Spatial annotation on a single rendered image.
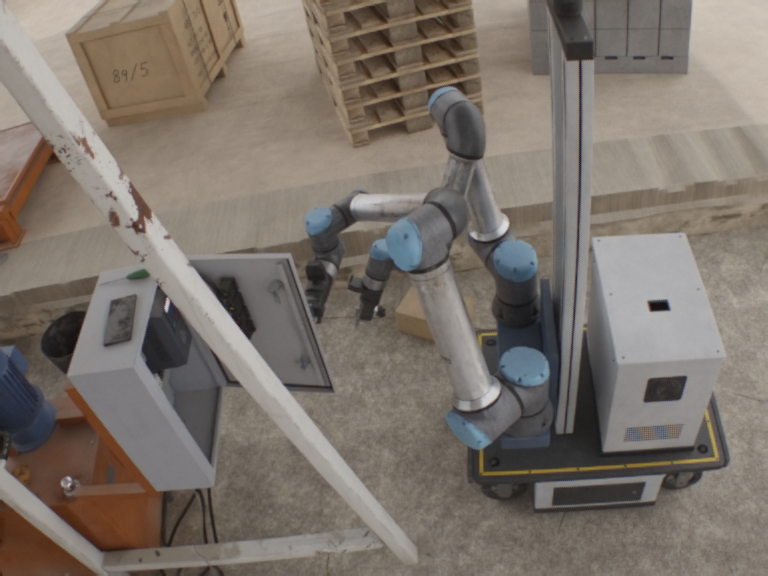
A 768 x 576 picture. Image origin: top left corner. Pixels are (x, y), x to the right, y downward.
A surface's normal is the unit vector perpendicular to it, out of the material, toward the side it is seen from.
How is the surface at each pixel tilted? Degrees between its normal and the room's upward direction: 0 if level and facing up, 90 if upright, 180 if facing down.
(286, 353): 90
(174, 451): 90
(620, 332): 0
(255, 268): 90
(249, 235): 0
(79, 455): 0
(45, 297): 89
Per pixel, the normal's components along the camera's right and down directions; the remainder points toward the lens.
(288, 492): -0.18, -0.69
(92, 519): 0.11, 0.70
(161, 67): -0.12, 0.72
